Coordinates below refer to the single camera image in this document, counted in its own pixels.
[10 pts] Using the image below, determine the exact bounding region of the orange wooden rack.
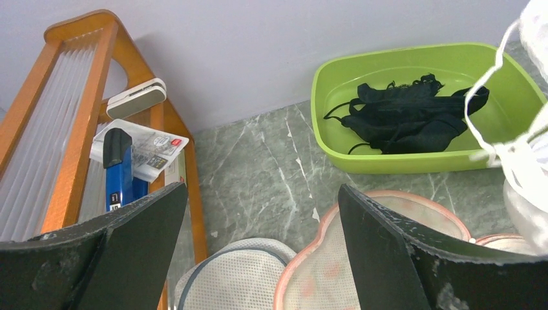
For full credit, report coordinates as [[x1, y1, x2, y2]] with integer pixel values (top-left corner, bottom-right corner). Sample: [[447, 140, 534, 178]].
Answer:
[[1, 10, 207, 309]]

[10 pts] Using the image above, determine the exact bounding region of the white bra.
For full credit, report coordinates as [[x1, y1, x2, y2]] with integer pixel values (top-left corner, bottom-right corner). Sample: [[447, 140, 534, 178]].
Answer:
[[464, 1, 547, 256]]

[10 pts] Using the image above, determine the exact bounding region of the blue black stapler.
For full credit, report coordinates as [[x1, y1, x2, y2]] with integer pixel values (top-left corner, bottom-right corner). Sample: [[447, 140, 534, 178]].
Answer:
[[103, 128, 149, 212]]

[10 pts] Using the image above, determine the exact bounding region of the green plastic basin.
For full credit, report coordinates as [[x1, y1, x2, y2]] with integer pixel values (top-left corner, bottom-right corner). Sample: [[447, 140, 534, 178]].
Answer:
[[311, 43, 546, 174]]

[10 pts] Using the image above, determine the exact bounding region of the white packaged card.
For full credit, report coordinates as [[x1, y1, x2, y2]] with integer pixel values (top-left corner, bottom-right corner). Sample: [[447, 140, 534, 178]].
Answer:
[[90, 119, 189, 183]]

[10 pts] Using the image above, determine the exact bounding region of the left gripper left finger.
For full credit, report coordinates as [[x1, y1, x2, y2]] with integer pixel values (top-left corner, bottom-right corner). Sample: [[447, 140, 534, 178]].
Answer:
[[1, 182, 188, 309]]

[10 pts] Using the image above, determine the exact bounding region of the white grey small case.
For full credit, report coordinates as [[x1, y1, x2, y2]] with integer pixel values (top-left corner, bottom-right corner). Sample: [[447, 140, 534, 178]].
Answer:
[[106, 77, 167, 119]]

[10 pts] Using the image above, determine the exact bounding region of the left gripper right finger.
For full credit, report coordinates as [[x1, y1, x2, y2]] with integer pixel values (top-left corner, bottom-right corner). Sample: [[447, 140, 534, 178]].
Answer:
[[338, 184, 547, 309]]

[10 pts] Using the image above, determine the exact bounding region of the black bra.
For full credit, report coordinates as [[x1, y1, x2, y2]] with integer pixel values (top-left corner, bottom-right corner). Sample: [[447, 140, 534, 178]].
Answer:
[[324, 74, 490, 154]]

